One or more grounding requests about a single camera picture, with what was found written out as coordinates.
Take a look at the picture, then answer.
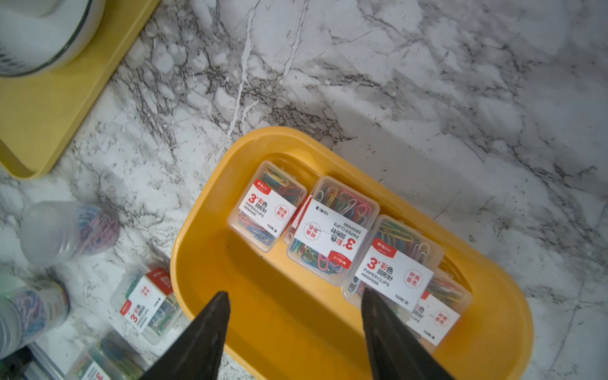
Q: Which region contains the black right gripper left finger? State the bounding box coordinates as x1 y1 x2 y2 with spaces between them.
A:
142 291 231 379

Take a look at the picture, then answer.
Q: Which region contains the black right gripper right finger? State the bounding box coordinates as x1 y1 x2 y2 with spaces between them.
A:
361 288 452 379

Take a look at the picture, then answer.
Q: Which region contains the rectangular paper clip box four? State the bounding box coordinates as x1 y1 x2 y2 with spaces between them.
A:
342 215 445 320

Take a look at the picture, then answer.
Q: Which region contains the rectangular paper clip box two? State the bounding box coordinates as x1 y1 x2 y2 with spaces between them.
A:
65 337 144 380

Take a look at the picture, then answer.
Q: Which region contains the rectangular paper clip box three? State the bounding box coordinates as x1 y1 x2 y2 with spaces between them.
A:
287 176 380 286

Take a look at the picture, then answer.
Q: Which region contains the yellow plastic storage box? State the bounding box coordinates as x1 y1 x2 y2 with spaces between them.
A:
170 127 535 379

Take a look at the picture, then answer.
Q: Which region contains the rectangular paper clip box five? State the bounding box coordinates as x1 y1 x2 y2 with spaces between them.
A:
228 161 308 253

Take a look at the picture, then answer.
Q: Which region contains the clear round paper clip jar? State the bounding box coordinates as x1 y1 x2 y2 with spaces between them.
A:
19 201 120 268

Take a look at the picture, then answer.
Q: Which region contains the rectangular paper clip box six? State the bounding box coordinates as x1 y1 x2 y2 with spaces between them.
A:
406 269 473 354

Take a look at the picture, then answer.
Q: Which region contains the yellow flat tray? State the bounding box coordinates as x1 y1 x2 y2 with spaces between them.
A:
1 1 158 180

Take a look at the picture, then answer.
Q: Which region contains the white patterned plate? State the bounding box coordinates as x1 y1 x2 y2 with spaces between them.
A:
1 0 106 78

